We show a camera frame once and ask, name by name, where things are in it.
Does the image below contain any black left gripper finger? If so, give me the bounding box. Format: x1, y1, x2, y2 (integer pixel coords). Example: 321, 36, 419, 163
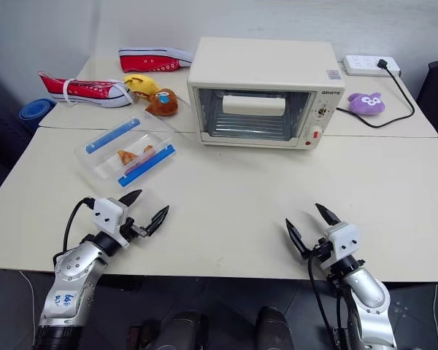
145, 205, 171, 236
118, 189, 143, 208

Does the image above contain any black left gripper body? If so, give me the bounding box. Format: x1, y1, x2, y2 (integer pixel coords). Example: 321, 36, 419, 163
120, 217, 150, 241

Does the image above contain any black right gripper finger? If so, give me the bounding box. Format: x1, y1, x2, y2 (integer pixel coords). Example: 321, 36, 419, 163
315, 203, 341, 228
285, 218, 311, 261

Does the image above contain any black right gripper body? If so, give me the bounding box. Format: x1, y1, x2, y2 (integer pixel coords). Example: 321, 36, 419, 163
306, 236, 334, 271

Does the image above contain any large fried food piece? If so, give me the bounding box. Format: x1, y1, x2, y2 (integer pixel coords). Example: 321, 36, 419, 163
116, 149, 142, 166

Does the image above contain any metal oven rack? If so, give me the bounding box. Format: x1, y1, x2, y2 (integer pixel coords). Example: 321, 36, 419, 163
208, 112, 297, 140

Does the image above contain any cream toaster oven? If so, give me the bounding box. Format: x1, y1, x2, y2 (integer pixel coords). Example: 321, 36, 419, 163
186, 36, 347, 151

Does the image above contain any clear box with blue clips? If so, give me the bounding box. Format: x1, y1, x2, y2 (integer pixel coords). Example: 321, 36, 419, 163
74, 110, 178, 193

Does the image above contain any dark rounded shape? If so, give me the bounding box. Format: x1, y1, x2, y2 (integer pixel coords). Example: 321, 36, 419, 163
256, 306, 297, 350
159, 309, 210, 350

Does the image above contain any brown plush toy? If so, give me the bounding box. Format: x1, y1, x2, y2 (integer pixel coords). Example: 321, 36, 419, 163
144, 87, 181, 119

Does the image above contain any yellow plush toy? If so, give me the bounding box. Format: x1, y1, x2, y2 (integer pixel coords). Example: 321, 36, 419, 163
123, 74, 158, 98

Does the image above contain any purple plush toy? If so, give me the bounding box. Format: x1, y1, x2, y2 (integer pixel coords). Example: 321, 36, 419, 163
347, 91, 388, 118

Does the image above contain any red sneaker pencil case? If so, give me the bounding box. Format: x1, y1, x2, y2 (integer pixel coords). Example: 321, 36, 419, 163
118, 47, 196, 74
38, 71, 138, 109

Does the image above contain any blue rolled mat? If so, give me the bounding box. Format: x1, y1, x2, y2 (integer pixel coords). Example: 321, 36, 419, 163
18, 98, 57, 123

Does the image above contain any white power strip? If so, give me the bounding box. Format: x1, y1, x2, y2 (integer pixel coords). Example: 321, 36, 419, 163
342, 54, 403, 78

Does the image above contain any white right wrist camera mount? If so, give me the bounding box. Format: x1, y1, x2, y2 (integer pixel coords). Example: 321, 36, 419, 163
323, 222, 359, 262

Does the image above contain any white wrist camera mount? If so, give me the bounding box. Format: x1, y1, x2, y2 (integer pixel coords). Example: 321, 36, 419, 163
323, 222, 359, 262
92, 198, 131, 249

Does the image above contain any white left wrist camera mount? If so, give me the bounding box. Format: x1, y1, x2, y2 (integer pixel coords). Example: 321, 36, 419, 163
92, 198, 131, 249

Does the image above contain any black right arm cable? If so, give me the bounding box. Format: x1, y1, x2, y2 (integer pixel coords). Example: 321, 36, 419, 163
307, 254, 342, 350

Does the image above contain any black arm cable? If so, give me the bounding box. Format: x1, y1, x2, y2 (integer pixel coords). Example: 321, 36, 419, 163
53, 197, 96, 265
307, 254, 342, 350

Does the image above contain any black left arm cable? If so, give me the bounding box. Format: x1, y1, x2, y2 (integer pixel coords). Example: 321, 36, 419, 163
53, 197, 96, 265

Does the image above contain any black plug with cable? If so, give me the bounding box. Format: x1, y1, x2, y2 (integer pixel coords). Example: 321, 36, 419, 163
335, 59, 415, 130

